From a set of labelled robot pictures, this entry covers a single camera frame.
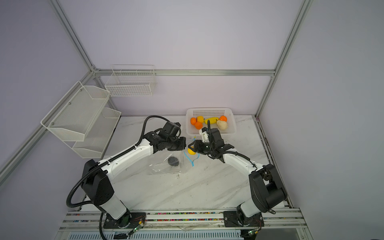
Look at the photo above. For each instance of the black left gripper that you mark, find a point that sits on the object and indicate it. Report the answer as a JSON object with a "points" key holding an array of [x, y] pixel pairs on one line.
{"points": [[182, 145]]}

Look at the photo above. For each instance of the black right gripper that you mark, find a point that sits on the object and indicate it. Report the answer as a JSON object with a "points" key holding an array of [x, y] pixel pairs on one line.
{"points": [[197, 146]]}

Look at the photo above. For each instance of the yellow pear-shaped lemon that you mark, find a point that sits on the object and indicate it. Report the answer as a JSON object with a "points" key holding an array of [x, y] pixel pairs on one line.
{"points": [[191, 152]]}

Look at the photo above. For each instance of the black avocado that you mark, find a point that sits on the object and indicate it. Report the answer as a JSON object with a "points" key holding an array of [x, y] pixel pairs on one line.
{"points": [[173, 161]]}

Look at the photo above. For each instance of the clear zip top bag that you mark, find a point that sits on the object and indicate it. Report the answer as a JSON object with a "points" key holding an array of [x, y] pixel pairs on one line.
{"points": [[158, 163]]}

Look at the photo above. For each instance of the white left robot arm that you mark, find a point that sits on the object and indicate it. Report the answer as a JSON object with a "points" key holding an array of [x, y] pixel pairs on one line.
{"points": [[99, 177]]}

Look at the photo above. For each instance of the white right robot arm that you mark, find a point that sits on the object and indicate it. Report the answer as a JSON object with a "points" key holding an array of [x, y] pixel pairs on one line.
{"points": [[266, 186]]}

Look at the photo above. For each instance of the large orange fruit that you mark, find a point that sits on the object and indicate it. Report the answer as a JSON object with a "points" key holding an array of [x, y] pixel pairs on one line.
{"points": [[193, 121]]}

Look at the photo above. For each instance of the white perforated plastic basket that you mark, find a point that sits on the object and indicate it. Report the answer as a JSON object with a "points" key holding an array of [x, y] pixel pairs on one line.
{"points": [[208, 113]]}

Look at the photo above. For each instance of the yellow banana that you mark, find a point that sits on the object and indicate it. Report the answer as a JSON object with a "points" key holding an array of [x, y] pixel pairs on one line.
{"points": [[212, 120]]}

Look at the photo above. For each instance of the cream white pear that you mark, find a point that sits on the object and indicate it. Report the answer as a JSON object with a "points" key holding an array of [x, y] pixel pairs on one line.
{"points": [[222, 125]]}

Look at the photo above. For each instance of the small orange tangerine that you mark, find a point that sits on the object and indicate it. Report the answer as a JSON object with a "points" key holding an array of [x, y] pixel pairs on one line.
{"points": [[223, 118]]}

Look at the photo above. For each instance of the white mesh two-tier shelf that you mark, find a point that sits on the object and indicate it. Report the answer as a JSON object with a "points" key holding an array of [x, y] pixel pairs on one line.
{"points": [[83, 121]]}

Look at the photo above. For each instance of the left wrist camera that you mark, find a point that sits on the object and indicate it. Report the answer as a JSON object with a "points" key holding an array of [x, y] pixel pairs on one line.
{"points": [[170, 131]]}

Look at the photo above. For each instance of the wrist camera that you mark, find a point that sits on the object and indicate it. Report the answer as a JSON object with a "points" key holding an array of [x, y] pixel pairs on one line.
{"points": [[170, 131], [210, 135]]}

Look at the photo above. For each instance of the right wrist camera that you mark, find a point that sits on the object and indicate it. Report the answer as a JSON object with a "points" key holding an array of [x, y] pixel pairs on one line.
{"points": [[210, 135]]}

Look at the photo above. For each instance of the white wire wall basket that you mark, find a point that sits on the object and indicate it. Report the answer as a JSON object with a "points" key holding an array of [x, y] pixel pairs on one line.
{"points": [[132, 81]]}

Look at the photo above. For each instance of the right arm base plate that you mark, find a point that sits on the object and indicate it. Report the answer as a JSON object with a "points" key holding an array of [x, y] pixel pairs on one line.
{"points": [[237, 219]]}

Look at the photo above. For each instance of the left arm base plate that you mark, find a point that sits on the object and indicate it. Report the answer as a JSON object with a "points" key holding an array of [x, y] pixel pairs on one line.
{"points": [[127, 221]]}

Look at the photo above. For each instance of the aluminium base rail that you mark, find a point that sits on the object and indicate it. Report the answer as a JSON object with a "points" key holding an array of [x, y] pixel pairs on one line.
{"points": [[187, 220]]}

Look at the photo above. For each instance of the aluminium frame post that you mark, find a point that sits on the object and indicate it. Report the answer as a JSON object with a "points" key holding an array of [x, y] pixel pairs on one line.
{"points": [[293, 33]]}

